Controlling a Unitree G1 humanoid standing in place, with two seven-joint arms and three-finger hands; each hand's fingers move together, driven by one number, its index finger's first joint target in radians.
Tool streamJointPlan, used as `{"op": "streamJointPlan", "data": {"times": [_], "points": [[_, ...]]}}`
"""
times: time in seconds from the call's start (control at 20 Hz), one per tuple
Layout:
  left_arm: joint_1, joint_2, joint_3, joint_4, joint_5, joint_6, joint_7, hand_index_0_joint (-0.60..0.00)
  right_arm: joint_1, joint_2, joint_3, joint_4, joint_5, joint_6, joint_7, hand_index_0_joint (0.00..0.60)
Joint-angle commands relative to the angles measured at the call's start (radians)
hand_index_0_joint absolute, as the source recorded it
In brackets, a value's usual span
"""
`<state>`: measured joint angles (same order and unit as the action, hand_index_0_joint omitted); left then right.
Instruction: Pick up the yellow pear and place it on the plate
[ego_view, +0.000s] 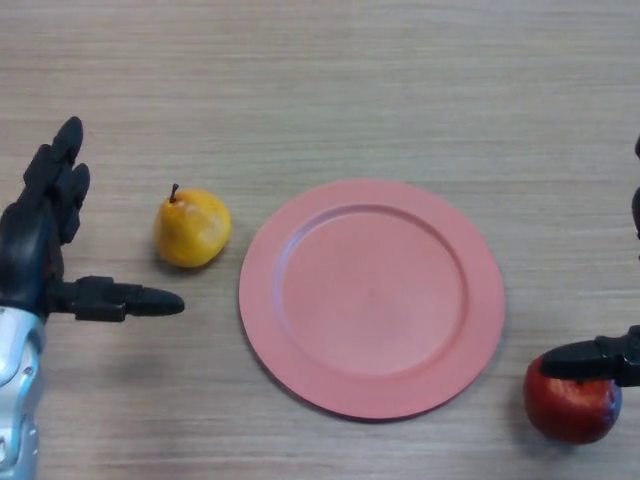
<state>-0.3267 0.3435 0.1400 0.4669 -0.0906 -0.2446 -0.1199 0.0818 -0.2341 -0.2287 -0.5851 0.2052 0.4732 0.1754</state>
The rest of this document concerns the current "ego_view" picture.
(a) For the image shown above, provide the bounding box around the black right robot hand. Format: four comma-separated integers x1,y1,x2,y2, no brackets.
540,133,640,389

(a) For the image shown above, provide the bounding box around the red apple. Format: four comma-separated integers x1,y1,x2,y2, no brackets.
523,353,623,446

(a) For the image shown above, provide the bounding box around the yellow pear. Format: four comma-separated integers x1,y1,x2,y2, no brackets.
152,183,233,270

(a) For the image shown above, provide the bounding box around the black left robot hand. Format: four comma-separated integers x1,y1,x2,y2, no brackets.
0,116,186,324

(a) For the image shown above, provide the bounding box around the pink round plate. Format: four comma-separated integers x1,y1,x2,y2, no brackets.
238,178,507,424

